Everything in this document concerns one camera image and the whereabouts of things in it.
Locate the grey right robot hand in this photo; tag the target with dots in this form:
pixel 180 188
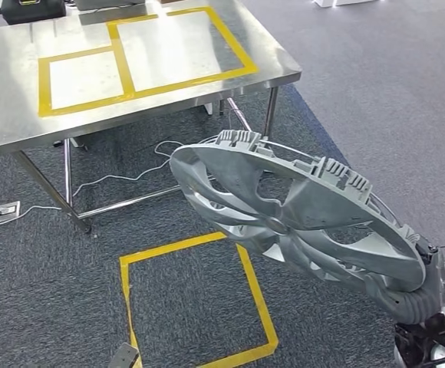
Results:
pixel 435 289

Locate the grey wheel hubcap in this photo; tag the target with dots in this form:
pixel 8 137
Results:
pixel 314 203

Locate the stainless steel workbench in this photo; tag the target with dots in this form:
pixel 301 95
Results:
pixel 11 101

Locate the white light-strip platform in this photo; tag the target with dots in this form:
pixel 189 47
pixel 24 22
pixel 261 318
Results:
pixel 345 2

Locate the square white floor socket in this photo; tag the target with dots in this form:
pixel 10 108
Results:
pixel 8 209

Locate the black carry case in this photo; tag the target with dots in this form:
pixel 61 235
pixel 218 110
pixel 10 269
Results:
pixel 30 12

